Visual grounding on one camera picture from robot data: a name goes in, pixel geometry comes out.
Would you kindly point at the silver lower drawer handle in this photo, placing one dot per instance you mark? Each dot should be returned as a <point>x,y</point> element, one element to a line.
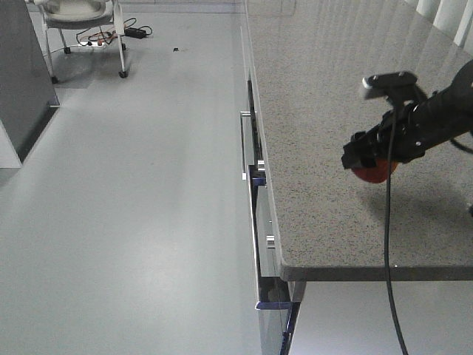
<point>265,237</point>

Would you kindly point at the red yellow apple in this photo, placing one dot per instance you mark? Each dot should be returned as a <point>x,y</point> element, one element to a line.
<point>377,174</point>

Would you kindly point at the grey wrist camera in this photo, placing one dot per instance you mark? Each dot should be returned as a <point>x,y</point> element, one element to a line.
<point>388,84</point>

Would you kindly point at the silver upper drawer handle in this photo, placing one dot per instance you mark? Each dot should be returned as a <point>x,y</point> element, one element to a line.
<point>253,165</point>

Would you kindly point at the kitchen counter cabinet base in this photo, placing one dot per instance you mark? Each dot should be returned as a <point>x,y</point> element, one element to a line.
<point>277,301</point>

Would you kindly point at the black power adapter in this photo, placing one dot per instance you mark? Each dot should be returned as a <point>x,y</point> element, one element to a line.
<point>135,32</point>

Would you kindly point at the grey white office chair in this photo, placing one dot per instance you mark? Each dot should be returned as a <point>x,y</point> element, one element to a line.
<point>80,15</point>

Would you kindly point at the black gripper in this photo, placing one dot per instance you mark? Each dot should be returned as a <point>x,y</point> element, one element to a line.
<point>400,136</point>

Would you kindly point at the silver drawer handle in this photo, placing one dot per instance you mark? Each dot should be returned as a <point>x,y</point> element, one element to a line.
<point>265,237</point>
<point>253,165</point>

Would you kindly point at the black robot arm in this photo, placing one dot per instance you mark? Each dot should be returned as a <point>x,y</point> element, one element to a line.
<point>451,108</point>

